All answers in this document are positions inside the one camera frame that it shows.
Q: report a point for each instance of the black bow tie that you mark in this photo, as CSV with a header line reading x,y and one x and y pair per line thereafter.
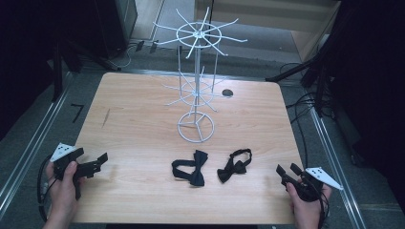
x,y
196,173
230,170

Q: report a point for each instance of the dark cabinet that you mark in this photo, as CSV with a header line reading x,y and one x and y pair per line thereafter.
x,y
122,22

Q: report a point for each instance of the person's right hand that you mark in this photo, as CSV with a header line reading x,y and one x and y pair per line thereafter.
x,y
307,210

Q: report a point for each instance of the person's left hand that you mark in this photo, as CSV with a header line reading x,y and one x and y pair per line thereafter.
x,y
63,194

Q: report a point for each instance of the metal floor rail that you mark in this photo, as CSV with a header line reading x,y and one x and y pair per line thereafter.
x,y
35,143
334,168

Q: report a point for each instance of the black tripod stand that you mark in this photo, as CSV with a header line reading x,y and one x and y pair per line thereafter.
x,y
58,73
318,89

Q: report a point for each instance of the black round table grommet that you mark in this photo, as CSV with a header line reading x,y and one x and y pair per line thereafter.
x,y
227,93

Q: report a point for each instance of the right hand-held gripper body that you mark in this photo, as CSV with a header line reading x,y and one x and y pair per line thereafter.
x,y
321,176

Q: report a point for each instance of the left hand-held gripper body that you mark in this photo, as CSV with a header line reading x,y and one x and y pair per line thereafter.
x,y
60,152

